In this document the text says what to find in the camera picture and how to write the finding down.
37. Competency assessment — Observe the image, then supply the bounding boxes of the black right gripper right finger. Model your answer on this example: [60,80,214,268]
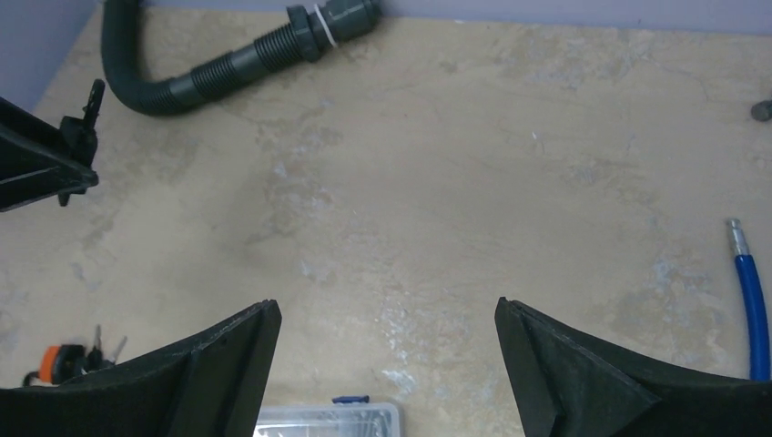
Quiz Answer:
[494,297,771,436]

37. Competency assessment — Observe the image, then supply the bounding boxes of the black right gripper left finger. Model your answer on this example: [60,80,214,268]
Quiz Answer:
[1,300,282,436]

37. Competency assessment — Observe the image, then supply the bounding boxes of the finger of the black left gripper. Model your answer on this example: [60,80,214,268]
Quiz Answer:
[1,99,88,212]

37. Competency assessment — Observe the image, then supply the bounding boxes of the black padlock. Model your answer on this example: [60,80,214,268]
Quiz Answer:
[58,79,105,207]

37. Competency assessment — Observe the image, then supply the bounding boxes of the clear plastic parts box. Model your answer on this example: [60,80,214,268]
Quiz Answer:
[253,395,404,437]

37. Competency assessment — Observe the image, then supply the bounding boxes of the orange padlock with keys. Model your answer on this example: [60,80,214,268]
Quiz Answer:
[22,324,128,388]

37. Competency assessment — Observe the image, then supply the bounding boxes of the blue hose with fitting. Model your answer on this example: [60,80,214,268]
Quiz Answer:
[725,218,772,382]

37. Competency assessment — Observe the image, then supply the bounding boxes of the black corrugated hose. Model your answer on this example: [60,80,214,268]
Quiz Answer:
[100,0,383,118]

